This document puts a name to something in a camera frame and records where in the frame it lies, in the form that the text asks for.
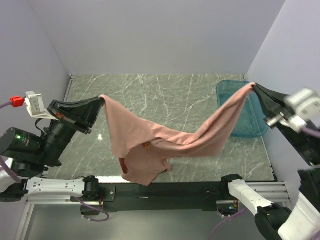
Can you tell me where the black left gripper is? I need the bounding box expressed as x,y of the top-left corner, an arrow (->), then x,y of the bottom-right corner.
36,96 -> 108,167

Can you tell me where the teal translucent plastic basin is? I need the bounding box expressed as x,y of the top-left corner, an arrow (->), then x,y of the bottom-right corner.
216,80 -> 269,139

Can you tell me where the pink t-shirt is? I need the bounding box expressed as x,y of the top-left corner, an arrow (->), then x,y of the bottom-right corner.
100,82 -> 255,186

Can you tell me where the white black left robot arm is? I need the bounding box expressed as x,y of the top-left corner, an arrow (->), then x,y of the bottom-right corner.
0,91 -> 104,202

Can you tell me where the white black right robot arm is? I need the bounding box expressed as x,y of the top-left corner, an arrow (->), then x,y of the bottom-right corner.
219,84 -> 320,240

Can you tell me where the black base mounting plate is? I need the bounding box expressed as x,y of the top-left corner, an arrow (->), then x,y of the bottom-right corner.
100,181 -> 235,213

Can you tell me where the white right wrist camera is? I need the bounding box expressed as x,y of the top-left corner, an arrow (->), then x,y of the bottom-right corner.
266,87 -> 320,133

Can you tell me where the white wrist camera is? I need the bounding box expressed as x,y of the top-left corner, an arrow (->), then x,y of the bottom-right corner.
266,87 -> 320,133
9,91 -> 55,119

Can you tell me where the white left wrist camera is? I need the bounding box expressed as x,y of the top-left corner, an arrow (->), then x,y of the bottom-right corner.
9,91 -> 55,119

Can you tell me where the aluminium front frame rail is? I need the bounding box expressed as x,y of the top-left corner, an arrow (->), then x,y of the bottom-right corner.
247,182 -> 291,203

